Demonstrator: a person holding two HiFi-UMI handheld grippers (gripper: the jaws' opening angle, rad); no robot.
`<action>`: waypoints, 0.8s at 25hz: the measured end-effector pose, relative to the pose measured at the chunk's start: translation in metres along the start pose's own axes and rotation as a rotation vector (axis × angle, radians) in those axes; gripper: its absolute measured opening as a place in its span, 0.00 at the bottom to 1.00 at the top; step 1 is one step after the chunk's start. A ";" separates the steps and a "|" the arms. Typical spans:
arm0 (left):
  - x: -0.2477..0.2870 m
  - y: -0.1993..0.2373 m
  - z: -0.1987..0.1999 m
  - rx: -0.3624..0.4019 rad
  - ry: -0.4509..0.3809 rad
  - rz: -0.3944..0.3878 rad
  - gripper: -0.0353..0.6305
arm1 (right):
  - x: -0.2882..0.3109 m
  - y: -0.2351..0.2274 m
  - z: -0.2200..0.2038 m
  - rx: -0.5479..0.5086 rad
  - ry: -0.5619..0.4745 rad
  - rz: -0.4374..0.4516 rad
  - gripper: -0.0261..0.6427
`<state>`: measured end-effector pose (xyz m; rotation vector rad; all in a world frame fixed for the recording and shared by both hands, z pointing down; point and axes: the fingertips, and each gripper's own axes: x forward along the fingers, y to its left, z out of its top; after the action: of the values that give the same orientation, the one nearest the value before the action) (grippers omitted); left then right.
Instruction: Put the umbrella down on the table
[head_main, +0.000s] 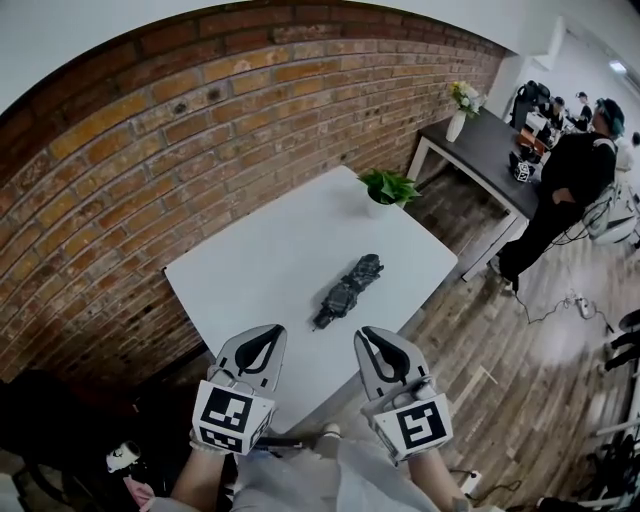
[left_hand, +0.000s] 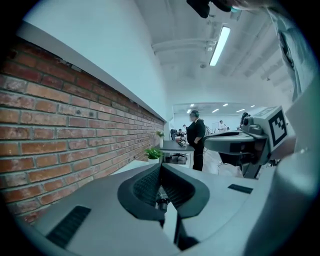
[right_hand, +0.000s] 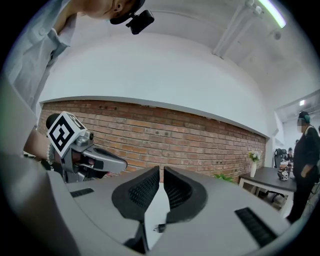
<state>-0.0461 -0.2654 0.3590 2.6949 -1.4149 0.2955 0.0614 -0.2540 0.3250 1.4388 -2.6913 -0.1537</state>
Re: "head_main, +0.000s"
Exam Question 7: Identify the person's right forearm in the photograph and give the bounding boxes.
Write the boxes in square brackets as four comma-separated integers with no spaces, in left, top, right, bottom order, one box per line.
[406,451,467,512]

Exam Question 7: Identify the pink cloth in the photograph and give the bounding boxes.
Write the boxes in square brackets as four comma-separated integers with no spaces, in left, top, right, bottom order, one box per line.
[123,476,155,511]

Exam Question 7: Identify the spare hand-held gripper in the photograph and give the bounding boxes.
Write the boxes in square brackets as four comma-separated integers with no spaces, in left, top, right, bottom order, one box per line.
[508,151,538,185]

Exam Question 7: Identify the white power adapter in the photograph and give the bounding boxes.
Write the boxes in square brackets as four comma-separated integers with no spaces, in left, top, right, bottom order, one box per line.
[458,468,483,495]

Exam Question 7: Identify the black floor cable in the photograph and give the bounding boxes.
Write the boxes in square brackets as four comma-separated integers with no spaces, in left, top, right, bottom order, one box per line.
[509,279,617,335]

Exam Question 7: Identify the white table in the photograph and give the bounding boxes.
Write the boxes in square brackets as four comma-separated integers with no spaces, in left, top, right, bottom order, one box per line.
[164,164,460,436]

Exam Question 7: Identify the dark-topped white-framed counter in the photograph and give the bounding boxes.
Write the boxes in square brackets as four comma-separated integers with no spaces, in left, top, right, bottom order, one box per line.
[406,106,545,282]

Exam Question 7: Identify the white vase with flowers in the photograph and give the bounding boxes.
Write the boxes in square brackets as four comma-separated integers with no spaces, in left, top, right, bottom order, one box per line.
[445,80,489,144]

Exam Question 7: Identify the person's left forearm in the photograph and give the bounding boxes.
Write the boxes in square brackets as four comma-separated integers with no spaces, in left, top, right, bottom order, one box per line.
[168,441,239,512]

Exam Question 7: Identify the brown box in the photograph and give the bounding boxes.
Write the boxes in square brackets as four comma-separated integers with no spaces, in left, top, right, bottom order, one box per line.
[518,126,553,153]

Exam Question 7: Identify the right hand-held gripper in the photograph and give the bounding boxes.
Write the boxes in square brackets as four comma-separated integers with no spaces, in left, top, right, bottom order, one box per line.
[353,325,454,468]

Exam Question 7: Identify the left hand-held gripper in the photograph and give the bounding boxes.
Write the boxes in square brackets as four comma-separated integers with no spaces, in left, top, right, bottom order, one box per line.
[189,323,289,457]

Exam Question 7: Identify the green plant in white pot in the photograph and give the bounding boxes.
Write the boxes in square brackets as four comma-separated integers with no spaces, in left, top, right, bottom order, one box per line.
[356,168,423,220]

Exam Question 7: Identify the dark plaid umbrella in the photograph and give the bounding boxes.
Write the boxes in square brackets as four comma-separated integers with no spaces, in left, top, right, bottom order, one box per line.
[311,252,387,333]

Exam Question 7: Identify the person's grey shirt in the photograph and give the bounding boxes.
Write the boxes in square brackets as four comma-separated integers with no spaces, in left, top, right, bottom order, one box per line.
[231,433,442,512]

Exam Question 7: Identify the small white black-marked object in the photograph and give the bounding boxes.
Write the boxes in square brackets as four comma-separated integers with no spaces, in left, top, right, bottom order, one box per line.
[105,440,143,473]

